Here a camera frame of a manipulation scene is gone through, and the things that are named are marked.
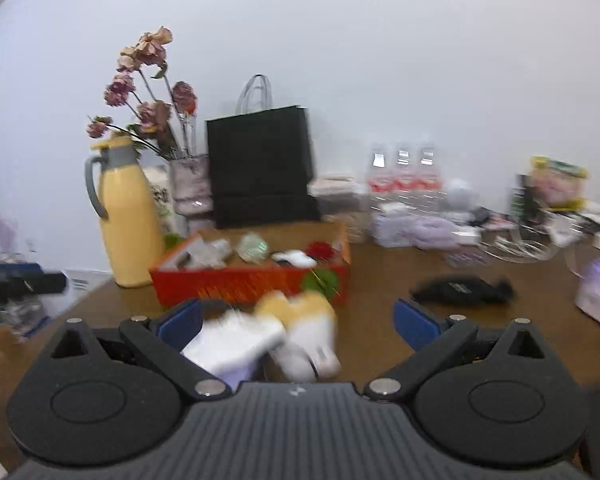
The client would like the red cardboard box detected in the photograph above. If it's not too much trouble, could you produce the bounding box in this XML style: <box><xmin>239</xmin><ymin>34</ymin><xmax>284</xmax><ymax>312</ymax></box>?
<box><xmin>149</xmin><ymin>222</ymin><xmax>353</xmax><ymax>308</ymax></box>

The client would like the black cloth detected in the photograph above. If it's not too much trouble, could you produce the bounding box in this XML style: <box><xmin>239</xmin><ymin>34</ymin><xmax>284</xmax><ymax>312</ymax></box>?
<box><xmin>411</xmin><ymin>276</ymin><xmax>515</xmax><ymax>307</ymax></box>

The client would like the white milk carton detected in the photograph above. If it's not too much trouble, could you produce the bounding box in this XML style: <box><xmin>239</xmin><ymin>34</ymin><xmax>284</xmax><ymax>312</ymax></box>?
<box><xmin>142</xmin><ymin>165</ymin><xmax>176</xmax><ymax>236</ymax></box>

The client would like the purple cloth pouch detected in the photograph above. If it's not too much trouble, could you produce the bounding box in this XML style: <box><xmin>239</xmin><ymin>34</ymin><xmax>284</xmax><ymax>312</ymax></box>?
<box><xmin>220</xmin><ymin>360</ymin><xmax>268</xmax><ymax>393</ymax></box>

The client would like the clear snack container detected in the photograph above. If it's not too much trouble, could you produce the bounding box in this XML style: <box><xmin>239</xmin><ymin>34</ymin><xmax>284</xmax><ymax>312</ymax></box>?
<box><xmin>320</xmin><ymin>192</ymin><xmax>373</xmax><ymax>243</ymax></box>

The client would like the tangle of white cables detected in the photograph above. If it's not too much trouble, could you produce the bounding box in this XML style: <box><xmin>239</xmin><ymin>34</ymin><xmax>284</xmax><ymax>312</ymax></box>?
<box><xmin>480</xmin><ymin>220</ymin><xmax>571</xmax><ymax>261</ymax></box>

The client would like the yellow thermos jug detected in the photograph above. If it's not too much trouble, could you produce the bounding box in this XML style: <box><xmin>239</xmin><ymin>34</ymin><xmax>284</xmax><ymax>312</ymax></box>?
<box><xmin>84</xmin><ymin>135</ymin><xmax>167</xmax><ymax>289</ymax></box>

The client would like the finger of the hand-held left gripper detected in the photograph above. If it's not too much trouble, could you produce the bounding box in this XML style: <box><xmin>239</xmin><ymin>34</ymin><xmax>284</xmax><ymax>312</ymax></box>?
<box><xmin>0</xmin><ymin>261</ymin><xmax>69</xmax><ymax>298</ymax></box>

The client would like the black stand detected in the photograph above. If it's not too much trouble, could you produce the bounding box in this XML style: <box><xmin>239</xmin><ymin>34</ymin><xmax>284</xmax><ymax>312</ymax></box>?
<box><xmin>512</xmin><ymin>175</ymin><xmax>536</xmax><ymax>226</ymax></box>

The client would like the purple fluffy cloth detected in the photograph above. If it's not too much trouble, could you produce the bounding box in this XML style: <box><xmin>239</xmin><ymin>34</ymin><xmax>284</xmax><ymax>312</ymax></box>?
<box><xmin>372</xmin><ymin>212</ymin><xmax>461</xmax><ymax>251</ymax></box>

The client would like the white round speaker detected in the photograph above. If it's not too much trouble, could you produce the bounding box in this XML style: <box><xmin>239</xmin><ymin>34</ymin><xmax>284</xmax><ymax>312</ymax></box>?
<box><xmin>445</xmin><ymin>178</ymin><xmax>476</xmax><ymax>211</ymax></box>

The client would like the white black object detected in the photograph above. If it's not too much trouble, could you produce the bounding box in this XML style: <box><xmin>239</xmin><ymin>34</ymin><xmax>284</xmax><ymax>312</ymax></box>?
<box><xmin>272</xmin><ymin>249</ymin><xmax>317</xmax><ymax>268</ymax></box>

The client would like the pink textured vase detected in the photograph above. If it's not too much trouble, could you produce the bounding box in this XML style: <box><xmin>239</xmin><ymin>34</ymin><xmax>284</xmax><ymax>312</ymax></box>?
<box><xmin>169</xmin><ymin>155</ymin><xmax>213</xmax><ymax>231</ymax></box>

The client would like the plastic bottle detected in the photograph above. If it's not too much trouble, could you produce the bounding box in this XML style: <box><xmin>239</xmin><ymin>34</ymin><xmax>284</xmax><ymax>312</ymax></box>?
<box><xmin>182</xmin><ymin>232</ymin><xmax>272</xmax><ymax>269</ymax></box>

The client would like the dark patterned card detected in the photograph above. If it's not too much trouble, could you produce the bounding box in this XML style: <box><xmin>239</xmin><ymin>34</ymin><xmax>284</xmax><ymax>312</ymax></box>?
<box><xmin>445</xmin><ymin>252</ymin><xmax>486</xmax><ymax>267</ymax></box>

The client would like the white tissue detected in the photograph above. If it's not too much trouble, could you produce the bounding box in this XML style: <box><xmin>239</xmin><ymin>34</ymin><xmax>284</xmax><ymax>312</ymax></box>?
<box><xmin>181</xmin><ymin>309</ymin><xmax>286</xmax><ymax>383</ymax></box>

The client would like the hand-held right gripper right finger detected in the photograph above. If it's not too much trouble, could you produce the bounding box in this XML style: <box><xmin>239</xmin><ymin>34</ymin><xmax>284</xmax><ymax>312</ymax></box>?
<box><xmin>364</xmin><ymin>298</ymin><xmax>562</xmax><ymax>402</ymax></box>

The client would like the dried rose bouquet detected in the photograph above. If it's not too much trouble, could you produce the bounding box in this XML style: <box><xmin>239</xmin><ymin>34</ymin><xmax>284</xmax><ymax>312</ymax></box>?
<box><xmin>86</xmin><ymin>26</ymin><xmax>199</xmax><ymax>161</ymax></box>

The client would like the white flat box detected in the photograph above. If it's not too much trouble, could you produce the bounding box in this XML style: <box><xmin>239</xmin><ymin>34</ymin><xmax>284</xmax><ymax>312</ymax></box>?
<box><xmin>309</xmin><ymin>175</ymin><xmax>362</xmax><ymax>197</ymax></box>

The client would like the yellow white plush toy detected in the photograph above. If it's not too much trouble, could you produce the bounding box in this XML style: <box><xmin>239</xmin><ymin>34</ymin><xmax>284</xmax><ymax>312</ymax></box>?
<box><xmin>255</xmin><ymin>291</ymin><xmax>342</xmax><ymax>380</ymax></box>

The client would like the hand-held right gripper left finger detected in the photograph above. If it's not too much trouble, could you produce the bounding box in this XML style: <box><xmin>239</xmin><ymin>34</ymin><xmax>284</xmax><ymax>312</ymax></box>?
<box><xmin>39</xmin><ymin>298</ymin><xmax>232</xmax><ymax>402</ymax></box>

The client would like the colourful snack bag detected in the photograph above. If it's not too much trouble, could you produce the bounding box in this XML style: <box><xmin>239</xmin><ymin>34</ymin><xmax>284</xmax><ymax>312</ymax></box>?
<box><xmin>530</xmin><ymin>156</ymin><xmax>590</xmax><ymax>211</ymax></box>

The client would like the black paper bag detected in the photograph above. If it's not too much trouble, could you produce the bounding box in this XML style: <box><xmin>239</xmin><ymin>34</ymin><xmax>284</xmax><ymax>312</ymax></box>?
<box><xmin>206</xmin><ymin>74</ymin><xmax>323</xmax><ymax>230</ymax></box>

